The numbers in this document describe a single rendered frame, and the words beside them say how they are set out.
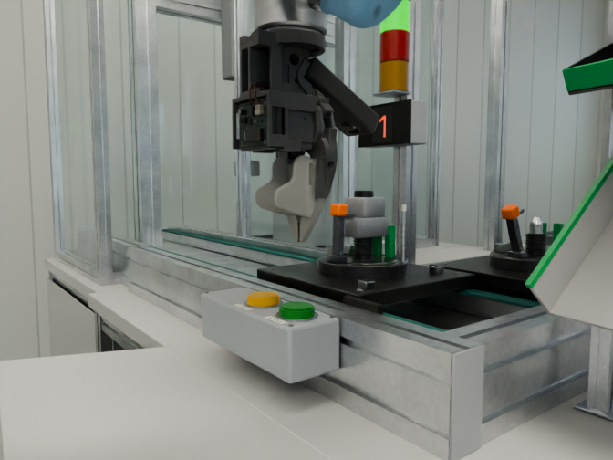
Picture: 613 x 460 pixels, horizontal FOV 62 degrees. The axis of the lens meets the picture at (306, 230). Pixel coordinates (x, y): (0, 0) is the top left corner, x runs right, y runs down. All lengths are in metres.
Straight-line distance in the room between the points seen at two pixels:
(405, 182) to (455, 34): 3.25
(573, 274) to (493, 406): 0.15
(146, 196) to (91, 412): 1.02
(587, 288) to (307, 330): 0.27
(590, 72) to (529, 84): 3.91
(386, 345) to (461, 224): 3.53
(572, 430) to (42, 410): 0.56
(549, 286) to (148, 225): 1.26
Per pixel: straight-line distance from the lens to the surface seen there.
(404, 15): 0.93
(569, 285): 0.53
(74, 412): 0.64
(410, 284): 0.71
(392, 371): 0.53
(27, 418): 0.65
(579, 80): 0.52
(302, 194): 0.53
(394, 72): 0.90
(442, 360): 0.48
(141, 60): 1.61
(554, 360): 0.63
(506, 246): 0.93
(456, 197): 4.00
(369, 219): 0.77
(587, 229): 0.55
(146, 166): 1.58
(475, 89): 4.13
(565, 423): 0.62
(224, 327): 0.65
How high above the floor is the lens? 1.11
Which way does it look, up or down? 5 degrees down
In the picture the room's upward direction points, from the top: straight up
